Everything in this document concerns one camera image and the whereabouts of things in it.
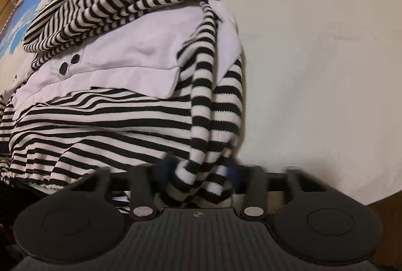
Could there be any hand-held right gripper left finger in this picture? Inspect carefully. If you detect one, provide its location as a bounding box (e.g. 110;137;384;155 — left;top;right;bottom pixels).
78;158;177;221

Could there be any black white striped hooded garment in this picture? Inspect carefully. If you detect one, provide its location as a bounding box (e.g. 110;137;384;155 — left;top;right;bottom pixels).
0;0;245;212

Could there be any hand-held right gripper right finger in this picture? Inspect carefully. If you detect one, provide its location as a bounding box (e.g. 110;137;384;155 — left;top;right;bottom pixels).
224;159;315;219

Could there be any blue and white bed mat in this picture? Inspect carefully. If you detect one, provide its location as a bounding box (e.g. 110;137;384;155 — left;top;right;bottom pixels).
0;0;402;205

